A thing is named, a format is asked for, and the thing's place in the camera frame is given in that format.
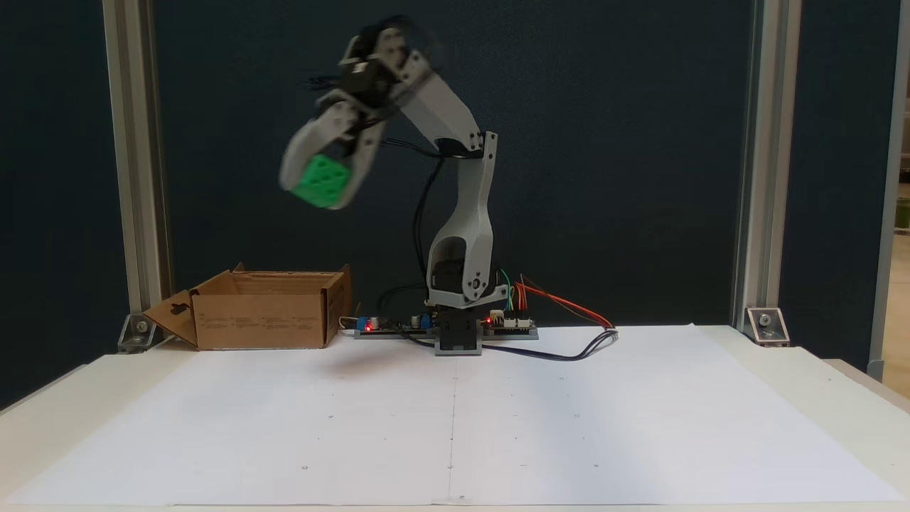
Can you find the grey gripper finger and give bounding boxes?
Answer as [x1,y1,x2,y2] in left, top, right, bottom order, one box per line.
[326,119,390,211]
[279,105,350,193]

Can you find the blue circuit board red LED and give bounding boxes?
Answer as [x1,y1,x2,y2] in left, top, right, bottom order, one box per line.
[354,311,436,339]

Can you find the brown cardboard box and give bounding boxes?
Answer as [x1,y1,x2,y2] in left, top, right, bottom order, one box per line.
[142,262,353,351]

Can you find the metal corner bracket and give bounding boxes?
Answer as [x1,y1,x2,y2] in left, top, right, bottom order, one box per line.
[117,313,159,354]
[744,306,791,348]

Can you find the coloured jumper wires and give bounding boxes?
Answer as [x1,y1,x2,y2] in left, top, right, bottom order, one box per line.
[498,266,528,315]

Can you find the light partition edge frame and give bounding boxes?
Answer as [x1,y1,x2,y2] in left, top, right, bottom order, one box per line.
[867,0,910,382]

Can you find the black cable bundle at base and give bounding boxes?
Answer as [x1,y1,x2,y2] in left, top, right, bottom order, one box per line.
[375,282,437,349]

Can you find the green die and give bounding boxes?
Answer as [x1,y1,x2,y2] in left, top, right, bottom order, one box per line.
[291,154,355,210]

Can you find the circuit board with jumper wires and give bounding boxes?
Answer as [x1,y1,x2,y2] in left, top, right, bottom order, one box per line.
[483,311,539,341]

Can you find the large white paper sheet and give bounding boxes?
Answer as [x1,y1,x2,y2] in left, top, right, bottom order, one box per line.
[2,324,905,508]

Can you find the aluminium frame post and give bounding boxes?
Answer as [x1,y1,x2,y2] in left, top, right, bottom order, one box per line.
[102,0,173,336]
[731,0,801,335]

